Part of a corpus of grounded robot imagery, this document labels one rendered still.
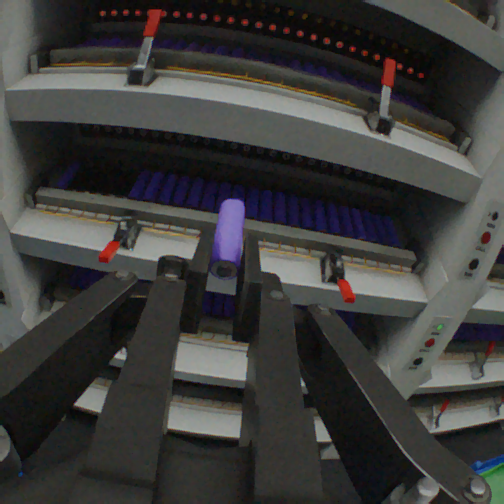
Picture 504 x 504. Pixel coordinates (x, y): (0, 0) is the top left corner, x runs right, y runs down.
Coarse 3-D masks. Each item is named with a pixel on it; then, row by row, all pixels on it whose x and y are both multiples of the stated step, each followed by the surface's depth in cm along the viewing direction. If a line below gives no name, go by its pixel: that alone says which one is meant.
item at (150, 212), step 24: (48, 192) 39; (72, 192) 40; (72, 216) 39; (120, 216) 41; (144, 216) 40; (168, 216) 40; (192, 216) 41; (216, 216) 41; (264, 240) 42; (288, 240) 42; (312, 240) 42; (336, 240) 43; (408, 264) 44
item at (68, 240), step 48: (48, 144) 42; (96, 144) 47; (144, 144) 47; (96, 192) 44; (384, 192) 51; (48, 240) 37; (96, 240) 38; (144, 240) 40; (192, 240) 41; (432, 240) 43; (288, 288) 41; (336, 288) 40; (384, 288) 42; (432, 288) 41
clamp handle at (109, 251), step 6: (126, 228) 37; (120, 234) 36; (126, 234) 37; (114, 240) 35; (120, 240) 35; (108, 246) 33; (114, 246) 33; (102, 252) 32; (108, 252) 32; (114, 252) 33; (102, 258) 31; (108, 258) 31
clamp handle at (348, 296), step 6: (336, 264) 40; (336, 270) 39; (336, 276) 38; (342, 276) 38; (342, 282) 36; (348, 282) 37; (342, 288) 35; (348, 288) 35; (342, 294) 35; (348, 294) 34; (348, 300) 34; (354, 300) 34
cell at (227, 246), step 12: (228, 204) 23; (240, 204) 23; (228, 216) 22; (240, 216) 22; (216, 228) 22; (228, 228) 21; (240, 228) 21; (216, 240) 20; (228, 240) 20; (240, 240) 21; (216, 252) 19; (228, 252) 19; (240, 252) 20; (216, 264) 19; (228, 264) 19; (216, 276) 20; (228, 276) 19
